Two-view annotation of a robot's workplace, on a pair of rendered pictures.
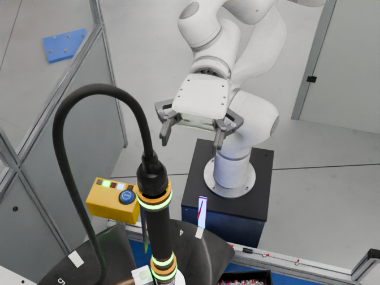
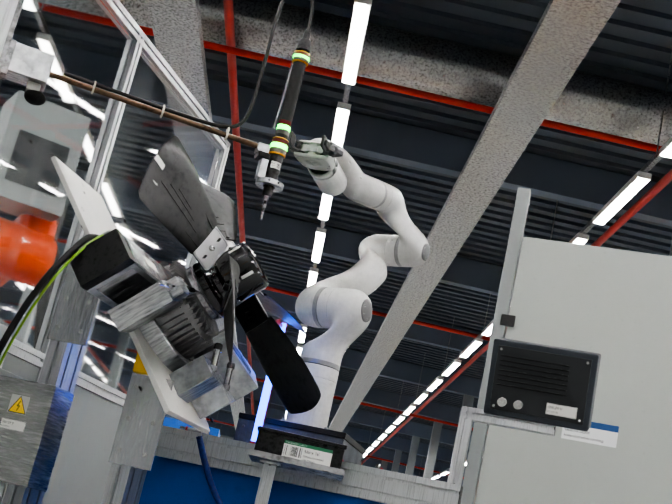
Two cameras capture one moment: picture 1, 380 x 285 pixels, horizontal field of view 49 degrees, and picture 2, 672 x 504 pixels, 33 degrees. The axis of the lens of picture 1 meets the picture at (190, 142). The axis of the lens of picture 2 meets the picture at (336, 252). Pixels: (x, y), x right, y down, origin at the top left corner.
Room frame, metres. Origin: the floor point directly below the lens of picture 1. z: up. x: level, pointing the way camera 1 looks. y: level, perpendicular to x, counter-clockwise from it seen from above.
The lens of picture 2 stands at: (-2.37, -0.30, 0.59)
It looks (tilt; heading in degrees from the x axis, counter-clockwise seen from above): 15 degrees up; 3
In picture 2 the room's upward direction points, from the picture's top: 13 degrees clockwise
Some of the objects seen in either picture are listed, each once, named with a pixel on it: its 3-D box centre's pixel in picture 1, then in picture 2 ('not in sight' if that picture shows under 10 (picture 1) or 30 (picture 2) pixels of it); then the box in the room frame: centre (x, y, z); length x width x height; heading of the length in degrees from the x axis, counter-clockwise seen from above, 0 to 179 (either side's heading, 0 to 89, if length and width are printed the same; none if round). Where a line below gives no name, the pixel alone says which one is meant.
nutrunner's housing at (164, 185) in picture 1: (160, 241); (287, 111); (0.26, 0.04, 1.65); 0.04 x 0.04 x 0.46
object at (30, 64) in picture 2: not in sight; (27, 66); (0.03, 0.63, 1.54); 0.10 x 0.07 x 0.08; 111
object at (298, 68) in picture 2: (159, 233); (290, 101); (0.26, 0.04, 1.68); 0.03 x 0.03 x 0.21
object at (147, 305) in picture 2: not in sight; (145, 306); (-0.06, 0.19, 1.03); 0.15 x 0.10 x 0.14; 76
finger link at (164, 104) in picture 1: (175, 107); not in sight; (0.53, 0.03, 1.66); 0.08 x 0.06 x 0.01; 80
